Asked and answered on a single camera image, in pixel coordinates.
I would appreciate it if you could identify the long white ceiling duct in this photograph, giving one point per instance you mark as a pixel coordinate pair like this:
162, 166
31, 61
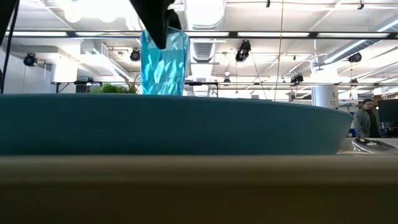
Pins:
357, 45

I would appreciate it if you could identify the white ceiling vent grille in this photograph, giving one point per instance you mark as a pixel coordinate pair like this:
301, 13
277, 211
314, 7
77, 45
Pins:
203, 51

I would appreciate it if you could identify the blue faceted plastic cup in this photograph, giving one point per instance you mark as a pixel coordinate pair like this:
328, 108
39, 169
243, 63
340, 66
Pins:
164, 71

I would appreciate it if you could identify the white round air duct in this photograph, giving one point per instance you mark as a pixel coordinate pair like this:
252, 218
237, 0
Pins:
205, 15

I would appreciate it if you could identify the person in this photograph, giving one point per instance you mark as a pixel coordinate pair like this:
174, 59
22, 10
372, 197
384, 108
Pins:
365, 123

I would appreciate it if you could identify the black hanging spotlight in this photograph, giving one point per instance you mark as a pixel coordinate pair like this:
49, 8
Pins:
30, 59
355, 57
297, 78
243, 51
135, 55

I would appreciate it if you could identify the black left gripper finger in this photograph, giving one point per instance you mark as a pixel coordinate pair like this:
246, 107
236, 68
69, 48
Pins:
155, 21
174, 20

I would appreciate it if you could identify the small black monitor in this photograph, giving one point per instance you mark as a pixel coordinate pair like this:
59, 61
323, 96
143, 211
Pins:
388, 110

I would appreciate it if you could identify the long ceiling light strip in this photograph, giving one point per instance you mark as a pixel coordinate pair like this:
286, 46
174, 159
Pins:
270, 34

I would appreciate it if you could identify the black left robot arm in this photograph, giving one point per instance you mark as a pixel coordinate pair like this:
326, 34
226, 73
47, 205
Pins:
4, 12

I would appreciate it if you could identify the blue round plate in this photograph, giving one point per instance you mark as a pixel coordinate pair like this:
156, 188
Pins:
155, 124

